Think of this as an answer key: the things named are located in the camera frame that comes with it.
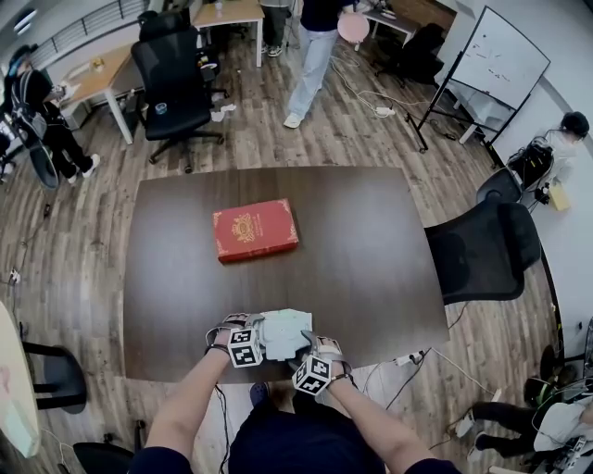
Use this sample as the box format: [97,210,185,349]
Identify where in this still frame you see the person's left forearm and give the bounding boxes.
[145,342,233,464]

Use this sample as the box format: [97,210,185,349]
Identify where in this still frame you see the yellow cardboard box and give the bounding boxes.
[549,180,572,212]

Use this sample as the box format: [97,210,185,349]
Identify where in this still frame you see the black backpack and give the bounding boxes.
[508,137,555,186]

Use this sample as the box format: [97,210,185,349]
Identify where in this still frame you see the person's left blue shoe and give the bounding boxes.
[249,381,271,408]

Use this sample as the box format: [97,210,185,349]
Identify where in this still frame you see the black round stool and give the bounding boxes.
[20,341,88,415]

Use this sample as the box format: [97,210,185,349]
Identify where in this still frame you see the person's right forearm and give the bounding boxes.
[326,374,439,468]

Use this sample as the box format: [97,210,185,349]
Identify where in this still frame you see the person's dark blue shirt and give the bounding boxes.
[132,395,464,474]

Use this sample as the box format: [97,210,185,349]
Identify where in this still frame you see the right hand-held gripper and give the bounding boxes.
[290,328,334,398]

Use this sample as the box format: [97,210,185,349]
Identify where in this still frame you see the person's left hand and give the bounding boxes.
[209,312,253,352]

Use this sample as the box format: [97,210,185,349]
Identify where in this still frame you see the whiteboard on black stand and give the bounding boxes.
[407,5,552,154]

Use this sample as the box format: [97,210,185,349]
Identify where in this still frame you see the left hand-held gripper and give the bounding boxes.
[226,313,268,370]

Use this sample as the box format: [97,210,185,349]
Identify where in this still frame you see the pale green box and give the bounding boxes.
[0,400,38,457]

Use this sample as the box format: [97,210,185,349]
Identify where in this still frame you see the black metal railing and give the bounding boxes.
[39,0,154,52]

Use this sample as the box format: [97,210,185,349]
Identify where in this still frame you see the person's right hand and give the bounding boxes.
[316,336,352,380]

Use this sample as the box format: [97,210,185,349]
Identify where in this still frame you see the black mesh office chair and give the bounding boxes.
[423,199,543,306]

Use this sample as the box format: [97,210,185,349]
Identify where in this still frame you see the dark-top desk white legs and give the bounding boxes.
[360,8,418,45]

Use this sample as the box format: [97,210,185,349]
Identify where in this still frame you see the black high-back office chair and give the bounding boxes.
[131,25,228,175]

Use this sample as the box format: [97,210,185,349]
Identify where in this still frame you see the wooden desk white legs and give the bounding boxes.
[192,0,266,69]
[55,44,140,144]

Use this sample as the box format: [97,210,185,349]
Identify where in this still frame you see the pink round stool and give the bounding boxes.
[336,12,372,45]

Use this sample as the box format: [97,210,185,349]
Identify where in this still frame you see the round beige table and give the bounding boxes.
[0,300,41,459]

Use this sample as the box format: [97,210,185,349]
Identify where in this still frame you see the red book-shaped box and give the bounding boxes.
[212,197,301,265]

